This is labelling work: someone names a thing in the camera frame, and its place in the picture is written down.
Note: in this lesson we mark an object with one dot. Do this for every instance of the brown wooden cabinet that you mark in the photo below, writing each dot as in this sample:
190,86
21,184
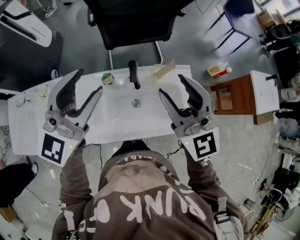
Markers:
241,98

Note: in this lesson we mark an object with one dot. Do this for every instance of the person's left forearm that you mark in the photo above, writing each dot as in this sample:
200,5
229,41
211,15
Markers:
75,178

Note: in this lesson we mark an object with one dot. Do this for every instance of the clear eyeglasses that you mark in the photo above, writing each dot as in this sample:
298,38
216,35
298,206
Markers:
43,91

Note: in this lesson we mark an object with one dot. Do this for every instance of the black standing fan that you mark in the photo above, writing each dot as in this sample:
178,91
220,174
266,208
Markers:
284,216

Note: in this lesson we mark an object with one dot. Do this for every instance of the orange bottle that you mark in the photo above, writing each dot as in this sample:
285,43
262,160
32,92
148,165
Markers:
224,71

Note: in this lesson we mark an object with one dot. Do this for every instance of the small greenish glass object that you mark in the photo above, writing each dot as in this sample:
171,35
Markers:
21,101

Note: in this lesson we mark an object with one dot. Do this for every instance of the white and black robot device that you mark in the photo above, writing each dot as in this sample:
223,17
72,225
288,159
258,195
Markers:
276,199

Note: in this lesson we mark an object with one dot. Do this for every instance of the white bottle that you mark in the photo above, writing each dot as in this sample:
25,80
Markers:
223,64

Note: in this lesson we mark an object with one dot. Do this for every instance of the white plastic bag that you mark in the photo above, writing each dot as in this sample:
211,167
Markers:
290,95

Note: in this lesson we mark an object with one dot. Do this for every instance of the small grey floor bin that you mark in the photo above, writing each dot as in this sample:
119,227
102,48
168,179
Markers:
249,204

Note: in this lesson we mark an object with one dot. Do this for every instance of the green cube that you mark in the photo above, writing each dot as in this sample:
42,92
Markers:
106,75

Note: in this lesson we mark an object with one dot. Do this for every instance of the black office chair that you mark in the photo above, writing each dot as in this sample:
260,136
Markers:
136,21

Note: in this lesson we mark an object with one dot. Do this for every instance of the person's black-trousered legs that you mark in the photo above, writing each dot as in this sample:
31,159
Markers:
132,147

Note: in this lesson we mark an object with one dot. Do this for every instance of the person's brown printed sweatshirt torso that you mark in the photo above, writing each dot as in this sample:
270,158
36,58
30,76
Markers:
152,201

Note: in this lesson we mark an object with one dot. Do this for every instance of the yellow box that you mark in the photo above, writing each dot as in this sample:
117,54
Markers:
213,70

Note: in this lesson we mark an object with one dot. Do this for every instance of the person's right forearm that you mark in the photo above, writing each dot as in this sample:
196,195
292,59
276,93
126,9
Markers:
202,173

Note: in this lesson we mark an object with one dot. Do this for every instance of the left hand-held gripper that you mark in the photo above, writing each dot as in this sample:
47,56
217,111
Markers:
52,147

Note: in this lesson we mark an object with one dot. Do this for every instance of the black round bin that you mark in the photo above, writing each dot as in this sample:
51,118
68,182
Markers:
280,31

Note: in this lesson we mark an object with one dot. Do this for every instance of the black faucet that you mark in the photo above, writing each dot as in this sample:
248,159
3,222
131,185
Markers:
134,75
273,78

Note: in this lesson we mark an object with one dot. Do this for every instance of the black metal-legged chair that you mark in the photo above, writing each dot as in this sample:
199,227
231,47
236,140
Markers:
239,11

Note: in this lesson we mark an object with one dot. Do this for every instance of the cardboard box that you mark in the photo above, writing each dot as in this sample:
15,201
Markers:
269,16

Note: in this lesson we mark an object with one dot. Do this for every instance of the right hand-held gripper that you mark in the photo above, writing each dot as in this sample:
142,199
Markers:
204,145

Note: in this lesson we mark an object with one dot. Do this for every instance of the white and black appliance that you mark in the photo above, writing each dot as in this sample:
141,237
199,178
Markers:
25,47

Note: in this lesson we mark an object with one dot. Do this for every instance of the metal sink drain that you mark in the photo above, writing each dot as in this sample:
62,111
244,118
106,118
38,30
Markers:
135,102

